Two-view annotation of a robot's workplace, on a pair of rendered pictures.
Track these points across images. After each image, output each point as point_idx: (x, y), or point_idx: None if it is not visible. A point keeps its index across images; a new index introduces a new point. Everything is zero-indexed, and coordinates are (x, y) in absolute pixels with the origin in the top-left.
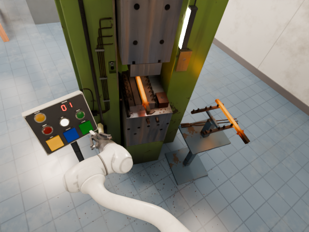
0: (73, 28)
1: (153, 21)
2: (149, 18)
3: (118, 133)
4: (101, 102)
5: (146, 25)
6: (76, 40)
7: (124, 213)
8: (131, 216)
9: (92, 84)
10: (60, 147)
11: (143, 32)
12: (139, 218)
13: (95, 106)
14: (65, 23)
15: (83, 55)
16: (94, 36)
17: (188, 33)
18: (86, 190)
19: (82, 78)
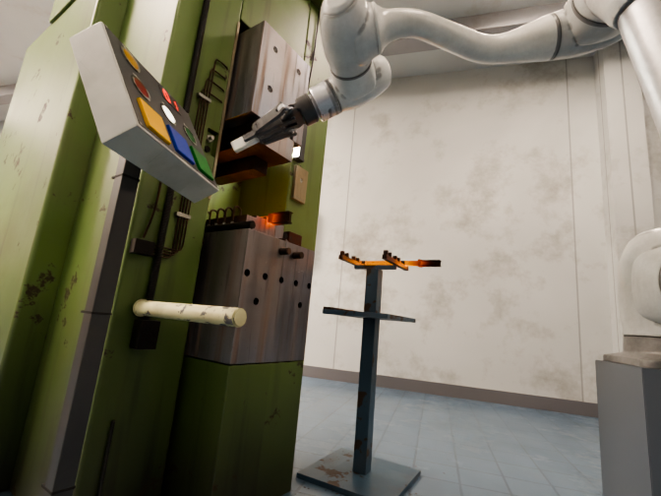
0: (178, 46)
1: (287, 77)
2: (284, 71)
3: (175, 378)
4: (169, 220)
5: (281, 77)
6: (175, 63)
7: (455, 24)
8: (464, 30)
9: None
10: (163, 142)
11: (278, 83)
12: (474, 33)
13: (152, 227)
14: (80, 111)
15: (176, 93)
16: (201, 76)
17: (304, 138)
18: (382, 8)
19: None
